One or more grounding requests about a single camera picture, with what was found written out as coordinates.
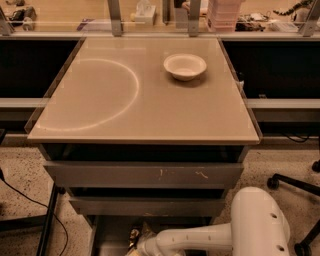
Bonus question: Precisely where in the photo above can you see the grey bottom drawer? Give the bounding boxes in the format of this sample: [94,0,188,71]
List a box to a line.
[89,216,211,256]

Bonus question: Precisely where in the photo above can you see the black metal stand leg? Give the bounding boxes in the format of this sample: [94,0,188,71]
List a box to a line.
[36,184,58,256]

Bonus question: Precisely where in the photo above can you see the white tissue box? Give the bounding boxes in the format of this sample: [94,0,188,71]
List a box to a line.
[135,0,156,25]

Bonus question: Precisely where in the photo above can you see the orange soda can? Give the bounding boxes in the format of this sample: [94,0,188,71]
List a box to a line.
[126,229,140,256]

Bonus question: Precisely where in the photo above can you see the metal bracket post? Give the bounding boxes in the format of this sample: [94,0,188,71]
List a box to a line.
[106,0,123,37]
[188,0,201,37]

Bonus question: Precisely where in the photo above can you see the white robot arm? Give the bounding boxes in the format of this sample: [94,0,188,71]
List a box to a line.
[137,187,290,256]

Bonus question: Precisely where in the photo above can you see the grey top drawer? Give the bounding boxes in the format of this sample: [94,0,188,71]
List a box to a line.
[44,161,243,189]

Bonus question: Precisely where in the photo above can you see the grey drawer cabinet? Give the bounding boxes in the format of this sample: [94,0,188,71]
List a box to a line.
[23,35,263,256]

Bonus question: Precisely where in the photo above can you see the grey drawer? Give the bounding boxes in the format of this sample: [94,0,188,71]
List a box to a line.
[70,197,224,217]
[44,161,243,189]
[89,216,211,256]

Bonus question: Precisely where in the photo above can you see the black office chair base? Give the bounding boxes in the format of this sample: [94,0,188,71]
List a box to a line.
[266,139,320,256]

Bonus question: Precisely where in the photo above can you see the grey middle drawer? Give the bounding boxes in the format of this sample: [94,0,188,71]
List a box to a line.
[70,197,224,217]

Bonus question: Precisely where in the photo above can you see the right metal bracket post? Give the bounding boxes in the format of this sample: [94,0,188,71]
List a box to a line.
[188,0,201,37]

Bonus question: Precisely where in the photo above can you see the left metal bracket post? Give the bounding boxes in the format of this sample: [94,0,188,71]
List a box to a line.
[106,0,123,37]

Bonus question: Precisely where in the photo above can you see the pink stacked trays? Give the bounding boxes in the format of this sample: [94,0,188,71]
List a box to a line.
[206,0,245,33]

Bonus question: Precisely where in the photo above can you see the black floor cable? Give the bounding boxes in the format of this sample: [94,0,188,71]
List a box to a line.
[0,169,69,256]

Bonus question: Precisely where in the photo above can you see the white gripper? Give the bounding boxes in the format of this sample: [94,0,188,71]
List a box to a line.
[137,222,160,256]

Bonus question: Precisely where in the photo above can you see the white paper bowl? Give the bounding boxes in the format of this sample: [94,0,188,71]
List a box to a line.
[163,54,207,81]

